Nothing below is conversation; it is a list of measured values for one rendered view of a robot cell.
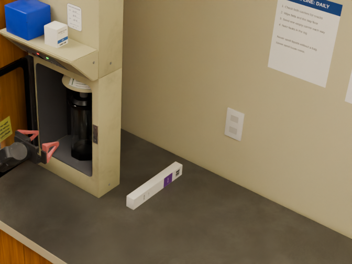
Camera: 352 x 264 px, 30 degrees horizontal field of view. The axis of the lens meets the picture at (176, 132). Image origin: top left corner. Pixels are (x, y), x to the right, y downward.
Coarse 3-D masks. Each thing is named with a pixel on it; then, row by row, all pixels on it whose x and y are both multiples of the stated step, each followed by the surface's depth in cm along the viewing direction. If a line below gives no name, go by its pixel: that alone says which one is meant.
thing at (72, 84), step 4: (64, 76) 219; (68, 76) 217; (64, 80) 219; (68, 80) 217; (72, 80) 216; (76, 80) 215; (64, 84) 218; (68, 84) 217; (72, 84) 216; (76, 84) 215; (80, 84) 215; (84, 84) 215; (68, 88) 217; (72, 88) 216; (76, 88) 216; (80, 88) 215; (84, 88) 215; (88, 88) 215; (84, 92) 215; (88, 92) 215
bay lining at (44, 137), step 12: (36, 72) 222; (48, 72) 227; (36, 84) 225; (48, 84) 229; (60, 84) 234; (48, 96) 231; (60, 96) 237; (48, 108) 234; (60, 108) 239; (48, 120) 236; (60, 120) 242; (48, 132) 239; (60, 132) 244
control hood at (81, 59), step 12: (12, 36) 204; (36, 48) 198; (48, 48) 197; (60, 48) 198; (72, 48) 198; (84, 48) 199; (60, 60) 194; (72, 60) 192; (84, 60) 195; (96, 60) 200; (84, 72) 197; (96, 72) 202
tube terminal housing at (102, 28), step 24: (48, 0) 204; (72, 0) 197; (96, 0) 191; (120, 0) 199; (96, 24) 195; (120, 24) 203; (96, 48) 199; (120, 48) 207; (72, 72) 211; (120, 72) 212; (96, 96) 208; (120, 96) 217; (96, 120) 213; (120, 120) 222; (96, 144) 218; (48, 168) 241; (72, 168) 232; (96, 168) 223; (96, 192) 229
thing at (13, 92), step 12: (12, 72) 215; (0, 84) 212; (12, 84) 217; (24, 84) 222; (0, 96) 214; (12, 96) 219; (24, 96) 225; (0, 108) 216; (12, 108) 221; (24, 108) 227; (0, 120) 218; (12, 120) 223; (24, 120) 229; (0, 132) 220; (12, 132) 225; (0, 144) 222
